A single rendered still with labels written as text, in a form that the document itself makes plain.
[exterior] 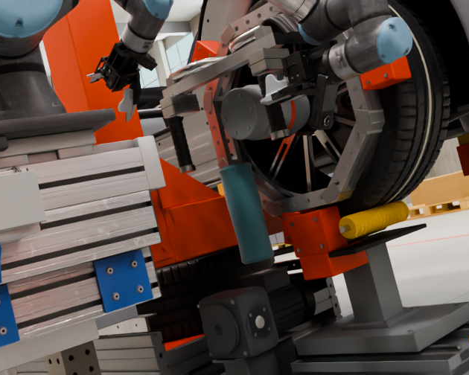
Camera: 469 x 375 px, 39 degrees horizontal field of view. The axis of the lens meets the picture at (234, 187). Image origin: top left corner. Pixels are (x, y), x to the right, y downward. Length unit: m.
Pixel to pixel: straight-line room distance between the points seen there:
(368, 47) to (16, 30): 0.64
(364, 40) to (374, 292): 0.80
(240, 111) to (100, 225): 0.68
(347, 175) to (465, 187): 7.20
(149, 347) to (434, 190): 7.23
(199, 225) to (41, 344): 0.94
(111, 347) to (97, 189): 1.16
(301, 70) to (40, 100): 0.56
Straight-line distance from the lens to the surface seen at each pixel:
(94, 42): 1.96
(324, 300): 2.51
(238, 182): 1.72
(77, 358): 1.90
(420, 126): 1.71
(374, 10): 1.30
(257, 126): 1.62
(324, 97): 1.37
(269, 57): 1.50
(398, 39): 1.28
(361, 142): 1.61
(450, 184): 8.80
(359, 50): 1.30
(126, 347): 2.12
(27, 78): 1.09
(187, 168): 1.71
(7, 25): 0.98
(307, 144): 1.84
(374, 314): 1.88
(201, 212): 2.02
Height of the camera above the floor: 0.60
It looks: 3 degrees up
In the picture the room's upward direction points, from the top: 14 degrees counter-clockwise
